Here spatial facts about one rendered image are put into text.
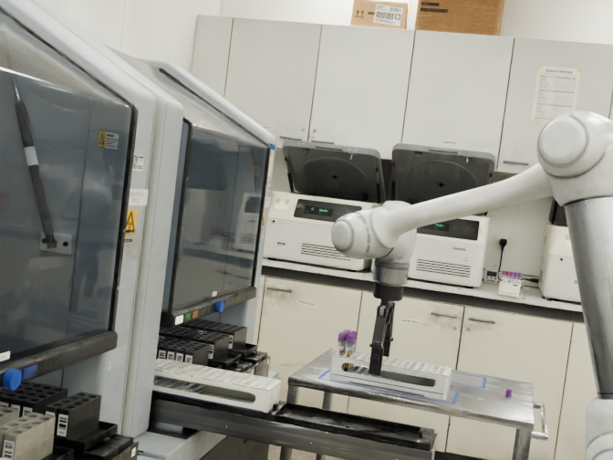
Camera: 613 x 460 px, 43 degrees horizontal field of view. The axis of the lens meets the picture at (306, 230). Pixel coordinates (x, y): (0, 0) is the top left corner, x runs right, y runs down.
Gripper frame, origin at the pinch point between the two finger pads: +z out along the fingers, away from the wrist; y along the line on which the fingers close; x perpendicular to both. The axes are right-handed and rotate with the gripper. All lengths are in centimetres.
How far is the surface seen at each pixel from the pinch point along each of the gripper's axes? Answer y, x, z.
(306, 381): -10.9, 16.0, 5.7
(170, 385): -41, 39, 5
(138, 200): -64, 40, -36
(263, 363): 7.3, 33.3, 7.7
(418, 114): 220, 30, -88
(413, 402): -11.0, -11.1, 5.8
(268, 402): -42.0, 15.8, 3.6
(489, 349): 193, -23, 25
